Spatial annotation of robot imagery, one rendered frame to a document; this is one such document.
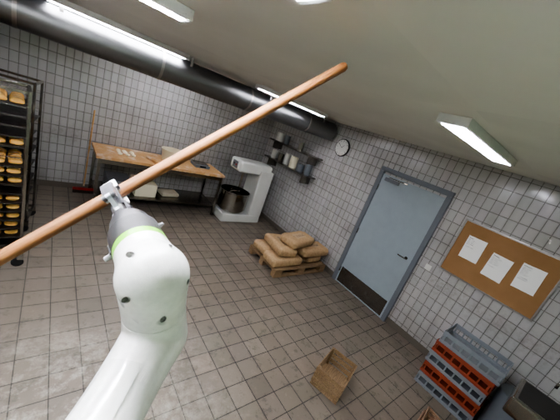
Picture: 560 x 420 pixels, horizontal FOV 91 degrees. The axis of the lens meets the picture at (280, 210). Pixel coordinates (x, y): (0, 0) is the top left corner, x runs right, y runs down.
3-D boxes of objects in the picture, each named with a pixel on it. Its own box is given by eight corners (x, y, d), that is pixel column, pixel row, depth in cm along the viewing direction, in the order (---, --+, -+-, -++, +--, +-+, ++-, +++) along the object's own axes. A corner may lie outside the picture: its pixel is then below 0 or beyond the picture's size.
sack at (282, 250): (296, 258, 456) (299, 250, 452) (278, 257, 436) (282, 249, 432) (278, 240, 505) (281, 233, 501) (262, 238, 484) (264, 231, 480)
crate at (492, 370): (497, 387, 270) (506, 376, 266) (438, 340, 312) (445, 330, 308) (507, 373, 296) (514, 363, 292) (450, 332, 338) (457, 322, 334)
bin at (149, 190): (134, 196, 486) (136, 183, 479) (127, 185, 520) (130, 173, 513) (155, 197, 510) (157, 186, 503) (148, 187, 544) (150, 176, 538)
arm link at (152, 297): (202, 258, 41) (117, 278, 34) (198, 320, 46) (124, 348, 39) (172, 217, 50) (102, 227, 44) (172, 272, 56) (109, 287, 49)
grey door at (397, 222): (382, 322, 420) (453, 192, 358) (330, 277, 500) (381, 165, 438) (385, 321, 426) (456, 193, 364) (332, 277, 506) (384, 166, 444)
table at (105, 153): (88, 208, 440) (96, 155, 414) (85, 190, 496) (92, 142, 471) (214, 216, 584) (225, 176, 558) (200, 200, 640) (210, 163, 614)
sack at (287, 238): (294, 251, 443) (297, 243, 439) (277, 240, 461) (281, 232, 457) (312, 246, 494) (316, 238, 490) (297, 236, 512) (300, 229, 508)
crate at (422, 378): (466, 427, 288) (473, 417, 284) (413, 378, 329) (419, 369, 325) (476, 410, 315) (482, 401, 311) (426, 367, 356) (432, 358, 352)
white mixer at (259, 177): (220, 222, 560) (238, 161, 522) (207, 209, 606) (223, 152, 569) (259, 224, 625) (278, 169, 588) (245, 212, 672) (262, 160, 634)
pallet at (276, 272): (272, 277, 433) (276, 270, 429) (247, 251, 489) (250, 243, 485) (322, 272, 511) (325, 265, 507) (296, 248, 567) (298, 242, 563)
